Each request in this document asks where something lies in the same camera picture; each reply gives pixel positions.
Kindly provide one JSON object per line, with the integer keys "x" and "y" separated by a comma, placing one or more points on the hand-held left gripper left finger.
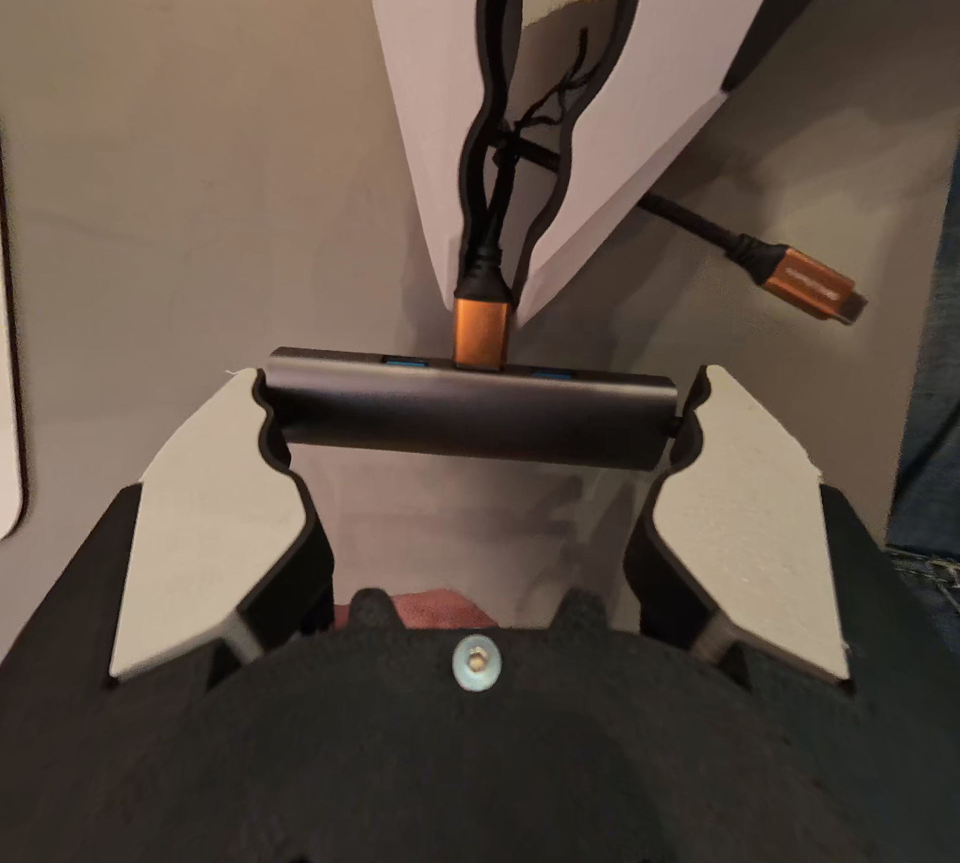
{"x": 202, "y": 518}

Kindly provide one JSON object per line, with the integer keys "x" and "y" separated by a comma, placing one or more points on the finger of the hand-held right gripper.
{"x": 675, "y": 53}
{"x": 427, "y": 53}

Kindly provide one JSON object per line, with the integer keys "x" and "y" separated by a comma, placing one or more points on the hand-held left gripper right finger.
{"x": 750, "y": 540}

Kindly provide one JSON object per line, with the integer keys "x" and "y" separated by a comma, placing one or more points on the person's jeans legs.
{"x": 930, "y": 428}

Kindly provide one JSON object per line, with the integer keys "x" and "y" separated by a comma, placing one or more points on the white document stand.
{"x": 9, "y": 353}

